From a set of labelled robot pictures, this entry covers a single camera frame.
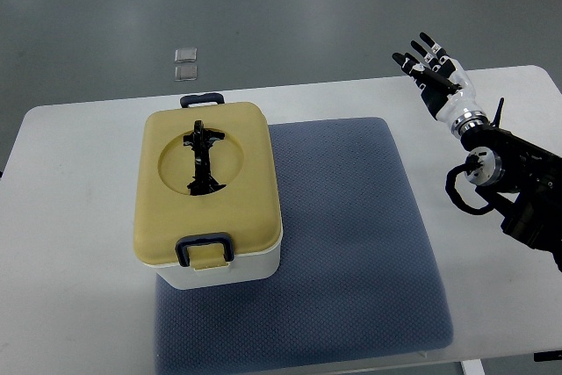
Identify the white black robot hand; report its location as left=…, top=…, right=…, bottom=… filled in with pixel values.
left=392, top=32, right=489, bottom=138

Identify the yellow storage box lid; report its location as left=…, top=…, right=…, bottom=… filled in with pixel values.
left=133, top=102, right=282, bottom=270

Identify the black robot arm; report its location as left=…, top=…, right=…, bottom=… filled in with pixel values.
left=460, top=99, right=561, bottom=267

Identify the white storage box base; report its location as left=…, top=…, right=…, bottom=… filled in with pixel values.
left=151, top=240, right=282, bottom=290

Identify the blue grey fabric mat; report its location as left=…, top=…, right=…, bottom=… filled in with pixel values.
left=155, top=118, right=453, bottom=374

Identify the upper metal floor plate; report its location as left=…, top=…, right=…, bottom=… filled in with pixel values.
left=174, top=47, right=198, bottom=63

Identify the white table leg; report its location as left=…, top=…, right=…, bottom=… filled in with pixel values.
left=460, top=359, right=486, bottom=375

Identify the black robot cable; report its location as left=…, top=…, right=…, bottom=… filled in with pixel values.
left=445, top=162, right=501, bottom=216

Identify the black table edge bracket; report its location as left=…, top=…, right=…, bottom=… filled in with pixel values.
left=533, top=350, right=562, bottom=363

